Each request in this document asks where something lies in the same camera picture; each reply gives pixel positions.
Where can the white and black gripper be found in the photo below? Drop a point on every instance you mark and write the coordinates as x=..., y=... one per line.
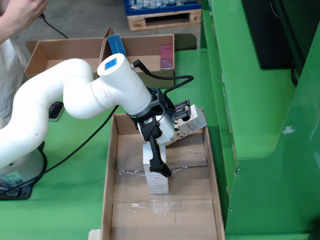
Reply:
x=165, y=130

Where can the plain white carton box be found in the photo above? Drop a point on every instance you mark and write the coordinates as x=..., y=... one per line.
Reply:
x=160, y=185

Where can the cow print hand cream box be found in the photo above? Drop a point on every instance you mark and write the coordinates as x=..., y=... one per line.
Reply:
x=192, y=123

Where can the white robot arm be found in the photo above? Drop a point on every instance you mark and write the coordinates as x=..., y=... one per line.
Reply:
x=75, y=95

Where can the large shallow cardboard tray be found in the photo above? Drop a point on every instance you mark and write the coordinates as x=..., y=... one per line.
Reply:
x=162, y=220

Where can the pink carton box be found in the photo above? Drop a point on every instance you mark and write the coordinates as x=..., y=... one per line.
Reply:
x=167, y=57

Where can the blue carton box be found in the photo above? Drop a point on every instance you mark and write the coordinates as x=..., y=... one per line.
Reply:
x=116, y=45

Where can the empty cardboard box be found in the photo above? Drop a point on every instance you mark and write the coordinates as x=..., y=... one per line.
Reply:
x=62, y=50

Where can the person's hand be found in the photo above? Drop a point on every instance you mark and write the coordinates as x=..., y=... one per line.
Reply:
x=28, y=11

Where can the white foam block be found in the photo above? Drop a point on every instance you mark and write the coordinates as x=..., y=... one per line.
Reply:
x=94, y=235

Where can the smartphone with green case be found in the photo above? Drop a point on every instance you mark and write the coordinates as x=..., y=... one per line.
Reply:
x=56, y=111

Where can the green metal shelf unit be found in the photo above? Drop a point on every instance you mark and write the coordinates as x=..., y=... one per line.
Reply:
x=262, y=125

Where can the wooden pallet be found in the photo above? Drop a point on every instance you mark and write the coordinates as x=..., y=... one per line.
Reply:
x=162, y=22

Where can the blue plastic crate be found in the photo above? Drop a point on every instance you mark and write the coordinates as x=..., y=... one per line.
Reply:
x=162, y=6

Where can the black monitor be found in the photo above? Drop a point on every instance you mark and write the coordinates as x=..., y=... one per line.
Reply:
x=270, y=32

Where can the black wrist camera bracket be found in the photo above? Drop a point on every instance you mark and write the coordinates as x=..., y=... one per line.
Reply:
x=181, y=111

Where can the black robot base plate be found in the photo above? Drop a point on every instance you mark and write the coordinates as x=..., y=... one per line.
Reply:
x=27, y=192

